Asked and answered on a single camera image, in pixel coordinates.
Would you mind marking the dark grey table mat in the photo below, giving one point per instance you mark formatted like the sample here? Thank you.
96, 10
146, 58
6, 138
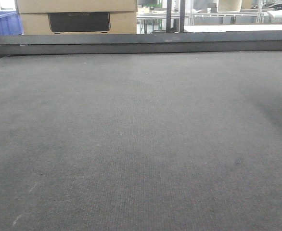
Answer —
142, 142

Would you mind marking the white background table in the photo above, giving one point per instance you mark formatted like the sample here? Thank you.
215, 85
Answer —
233, 28

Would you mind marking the black vertical pole left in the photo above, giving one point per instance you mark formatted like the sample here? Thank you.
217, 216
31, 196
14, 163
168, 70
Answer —
168, 16

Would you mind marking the black vertical pole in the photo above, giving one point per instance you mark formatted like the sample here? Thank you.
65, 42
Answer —
168, 16
182, 9

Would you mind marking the black vertical pole right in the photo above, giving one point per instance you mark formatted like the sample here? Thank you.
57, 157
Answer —
182, 9

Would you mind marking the lower cardboard box black label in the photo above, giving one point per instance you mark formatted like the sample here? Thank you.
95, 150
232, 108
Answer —
79, 23

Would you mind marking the upper cardboard box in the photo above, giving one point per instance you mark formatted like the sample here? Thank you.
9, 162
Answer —
61, 6

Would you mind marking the dark grey board stack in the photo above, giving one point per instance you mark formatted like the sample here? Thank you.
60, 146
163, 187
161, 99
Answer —
141, 43

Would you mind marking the blue crate behind table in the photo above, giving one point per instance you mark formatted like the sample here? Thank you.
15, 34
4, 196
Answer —
10, 23

